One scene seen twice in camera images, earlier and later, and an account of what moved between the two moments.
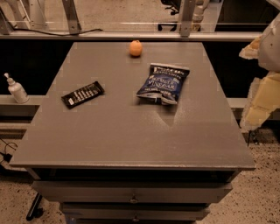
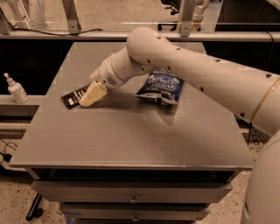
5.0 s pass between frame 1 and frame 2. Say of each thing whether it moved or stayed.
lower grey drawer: stayed
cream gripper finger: moved
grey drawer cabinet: stayed
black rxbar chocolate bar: stayed
